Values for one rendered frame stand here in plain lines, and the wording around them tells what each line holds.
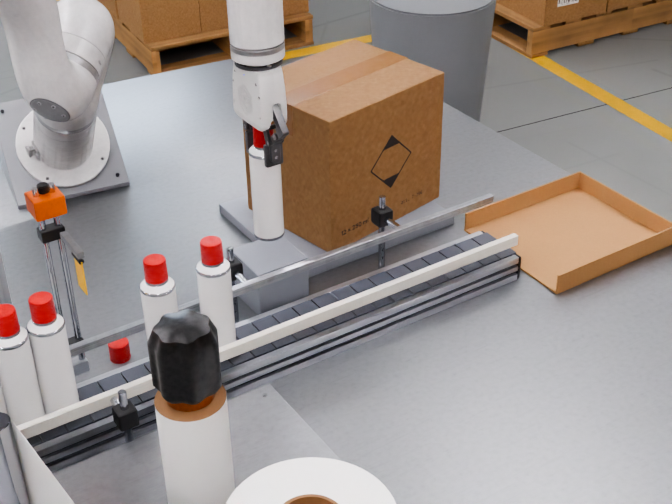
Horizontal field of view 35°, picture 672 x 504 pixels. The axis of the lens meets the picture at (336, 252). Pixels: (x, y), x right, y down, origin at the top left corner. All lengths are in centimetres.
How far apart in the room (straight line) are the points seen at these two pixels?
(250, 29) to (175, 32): 330
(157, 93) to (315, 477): 159
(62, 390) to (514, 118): 316
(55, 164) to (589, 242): 107
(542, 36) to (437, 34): 134
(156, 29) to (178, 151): 251
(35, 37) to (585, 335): 103
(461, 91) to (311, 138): 207
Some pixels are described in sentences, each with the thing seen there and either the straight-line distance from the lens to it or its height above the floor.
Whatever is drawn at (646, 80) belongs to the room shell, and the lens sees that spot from 493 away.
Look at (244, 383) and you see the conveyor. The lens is 169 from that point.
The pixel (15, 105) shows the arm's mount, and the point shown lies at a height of 98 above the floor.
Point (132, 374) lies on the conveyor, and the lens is 168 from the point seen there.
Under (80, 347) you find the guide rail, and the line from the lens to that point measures 162.
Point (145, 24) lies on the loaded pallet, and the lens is 486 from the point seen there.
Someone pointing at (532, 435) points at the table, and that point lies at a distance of 164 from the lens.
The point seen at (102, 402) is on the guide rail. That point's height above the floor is 91.
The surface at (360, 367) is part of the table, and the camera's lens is 174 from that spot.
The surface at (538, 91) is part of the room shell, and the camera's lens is 473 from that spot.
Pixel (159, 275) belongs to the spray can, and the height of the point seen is 107.
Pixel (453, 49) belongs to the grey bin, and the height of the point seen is 49.
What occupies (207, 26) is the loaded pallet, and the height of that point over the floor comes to 17.
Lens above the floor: 192
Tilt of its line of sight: 33 degrees down
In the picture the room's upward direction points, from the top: 1 degrees counter-clockwise
